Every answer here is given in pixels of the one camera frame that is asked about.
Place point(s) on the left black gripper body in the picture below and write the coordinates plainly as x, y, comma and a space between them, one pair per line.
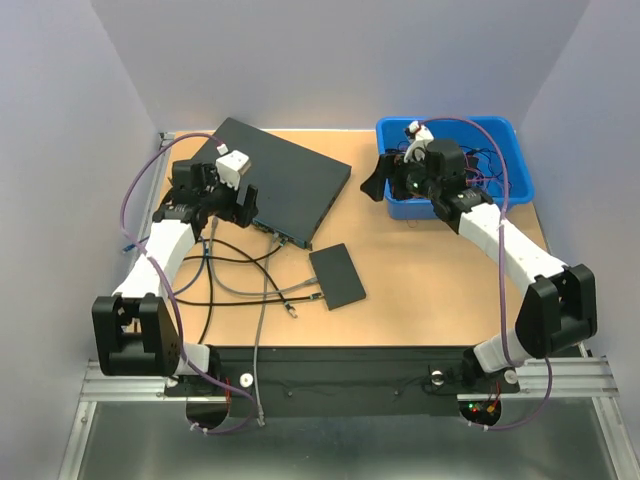
219, 198

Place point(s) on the blue plastic bin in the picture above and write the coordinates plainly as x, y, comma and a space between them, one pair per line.
496, 169

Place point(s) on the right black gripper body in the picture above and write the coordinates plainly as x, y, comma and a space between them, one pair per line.
411, 179

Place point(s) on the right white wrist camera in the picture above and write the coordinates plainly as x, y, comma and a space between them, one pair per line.
419, 138

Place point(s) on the large black network switch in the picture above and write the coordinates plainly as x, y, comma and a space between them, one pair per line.
296, 186

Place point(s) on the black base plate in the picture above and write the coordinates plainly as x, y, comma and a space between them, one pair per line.
344, 381

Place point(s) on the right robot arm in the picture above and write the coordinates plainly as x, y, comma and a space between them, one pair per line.
520, 260

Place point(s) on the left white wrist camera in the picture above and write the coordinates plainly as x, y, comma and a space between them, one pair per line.
231, 166

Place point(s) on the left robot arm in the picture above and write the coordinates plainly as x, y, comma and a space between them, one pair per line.
160, 255

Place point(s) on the small black switch box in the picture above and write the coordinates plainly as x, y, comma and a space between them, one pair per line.
337, 277

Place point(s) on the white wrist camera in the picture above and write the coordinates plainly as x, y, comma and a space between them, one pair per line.
231, 166
419, 138

